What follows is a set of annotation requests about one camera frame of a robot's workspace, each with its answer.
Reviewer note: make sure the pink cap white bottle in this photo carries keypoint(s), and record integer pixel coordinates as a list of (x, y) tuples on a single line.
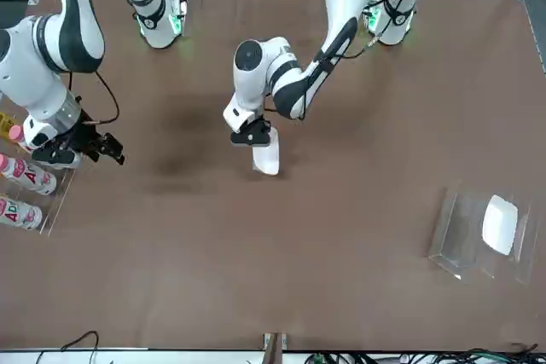
[(34, 176), (21, 215), (15, 134)]

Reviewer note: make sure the aluminium camera pole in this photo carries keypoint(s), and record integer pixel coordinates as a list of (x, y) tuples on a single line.
[(274, 349)]

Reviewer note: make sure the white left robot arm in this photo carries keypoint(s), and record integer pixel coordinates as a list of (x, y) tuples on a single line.
[(251, 82)]

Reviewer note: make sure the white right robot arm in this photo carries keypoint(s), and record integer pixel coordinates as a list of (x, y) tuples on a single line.
[(25, 74)]

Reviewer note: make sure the clear acrylic bottle shelf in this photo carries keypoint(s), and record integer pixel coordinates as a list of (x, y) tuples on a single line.
[(62, 206)]

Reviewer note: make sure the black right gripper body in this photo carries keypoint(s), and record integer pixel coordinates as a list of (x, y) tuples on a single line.
[(83, 134)]

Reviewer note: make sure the clear plastic holder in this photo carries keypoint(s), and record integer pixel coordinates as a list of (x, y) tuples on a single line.
[(452, 232)]

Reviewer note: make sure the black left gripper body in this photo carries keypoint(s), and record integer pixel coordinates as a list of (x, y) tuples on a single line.
[(253, 138)]

